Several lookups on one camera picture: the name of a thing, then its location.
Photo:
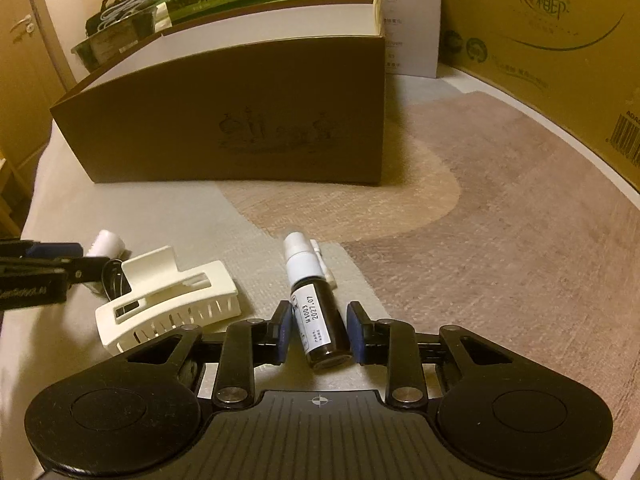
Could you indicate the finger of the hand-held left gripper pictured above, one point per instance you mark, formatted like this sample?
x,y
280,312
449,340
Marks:
x,y
75,269
55,251

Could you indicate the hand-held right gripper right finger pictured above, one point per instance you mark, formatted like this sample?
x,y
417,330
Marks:
x,y
356,332

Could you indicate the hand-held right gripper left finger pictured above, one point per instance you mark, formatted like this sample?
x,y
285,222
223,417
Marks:
x,y
283,332

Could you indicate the dark spray bottle white top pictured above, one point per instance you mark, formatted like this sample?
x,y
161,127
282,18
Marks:
x,y
320,325

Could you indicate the white small bottle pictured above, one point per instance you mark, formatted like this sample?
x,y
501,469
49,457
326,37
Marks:
x,y
107,242

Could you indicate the white hair claw clip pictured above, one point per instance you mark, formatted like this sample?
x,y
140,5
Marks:
x,y
170,305

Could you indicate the patterned bed sheet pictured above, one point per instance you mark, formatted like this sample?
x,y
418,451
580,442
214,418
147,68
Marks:
x,y
500,260

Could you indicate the wooden door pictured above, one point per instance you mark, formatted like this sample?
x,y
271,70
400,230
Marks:
x,y
30,85

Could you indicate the black instant noodle bowl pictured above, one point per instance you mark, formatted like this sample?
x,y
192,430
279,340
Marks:
x,y
110,45

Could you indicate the black bag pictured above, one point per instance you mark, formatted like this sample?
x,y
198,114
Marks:
x,y
100,17

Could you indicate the grey striped cloth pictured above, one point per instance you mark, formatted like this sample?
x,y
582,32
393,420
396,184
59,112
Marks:
x,y
132,5

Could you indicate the white paper box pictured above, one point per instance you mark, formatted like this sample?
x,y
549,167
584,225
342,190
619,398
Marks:
x,y
410,20

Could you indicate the large brown cardboard box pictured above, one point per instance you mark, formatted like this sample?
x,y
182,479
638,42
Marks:
x,y
550,60

